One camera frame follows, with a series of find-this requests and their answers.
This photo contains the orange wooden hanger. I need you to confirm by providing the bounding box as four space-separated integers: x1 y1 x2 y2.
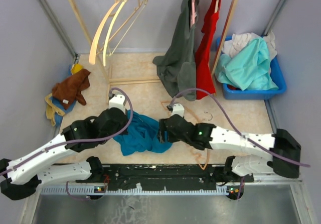
166 105 211 170

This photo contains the blue t shirt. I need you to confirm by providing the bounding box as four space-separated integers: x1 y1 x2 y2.
113 111 173 156

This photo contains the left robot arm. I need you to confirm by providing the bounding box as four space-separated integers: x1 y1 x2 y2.
1 107 133 200

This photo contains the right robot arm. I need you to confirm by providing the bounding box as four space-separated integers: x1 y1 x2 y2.
157 115 301 182

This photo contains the red t shirt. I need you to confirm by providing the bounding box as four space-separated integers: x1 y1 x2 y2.
195 0 221 94

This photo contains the grey t shirt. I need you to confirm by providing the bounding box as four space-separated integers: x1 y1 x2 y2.
152 0 199 97

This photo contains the light wooden hanger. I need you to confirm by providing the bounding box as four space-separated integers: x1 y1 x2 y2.
89 0 141 66

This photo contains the cream wooden hanger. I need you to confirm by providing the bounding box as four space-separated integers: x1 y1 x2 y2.
102 0 149 67

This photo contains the pink hanger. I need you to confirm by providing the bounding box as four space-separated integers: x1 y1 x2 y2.
190 0 196 27

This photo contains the brown cloth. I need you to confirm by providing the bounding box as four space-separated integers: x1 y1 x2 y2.
52 69 91 110

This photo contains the blue cloth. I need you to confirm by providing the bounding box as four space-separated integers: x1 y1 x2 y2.
49 96 77 126

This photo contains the beige towel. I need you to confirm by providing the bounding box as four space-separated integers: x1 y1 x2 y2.
44 93 66 127

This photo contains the yellow cloth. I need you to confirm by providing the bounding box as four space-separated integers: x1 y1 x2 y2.
71 63 83 75

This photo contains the turquoise cloth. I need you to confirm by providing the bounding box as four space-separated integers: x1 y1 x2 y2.
215 37 278 91

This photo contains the blue plastic bin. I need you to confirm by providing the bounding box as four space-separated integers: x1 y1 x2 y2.
222 37 286 100

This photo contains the wooden clothes rack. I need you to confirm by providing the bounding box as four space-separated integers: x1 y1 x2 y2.
61 0 243 98

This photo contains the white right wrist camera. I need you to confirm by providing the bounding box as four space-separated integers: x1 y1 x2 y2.
167 103 185 118

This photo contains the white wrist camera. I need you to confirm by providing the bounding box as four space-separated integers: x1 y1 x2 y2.
108 91 126 114
167 103 185 118

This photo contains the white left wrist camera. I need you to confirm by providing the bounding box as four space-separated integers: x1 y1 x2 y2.
108 91 126 114

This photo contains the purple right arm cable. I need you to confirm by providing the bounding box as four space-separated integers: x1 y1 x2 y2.
167 88 311 201

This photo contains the white toothed cable duct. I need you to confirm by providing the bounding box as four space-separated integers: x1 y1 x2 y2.
41 184 239 196

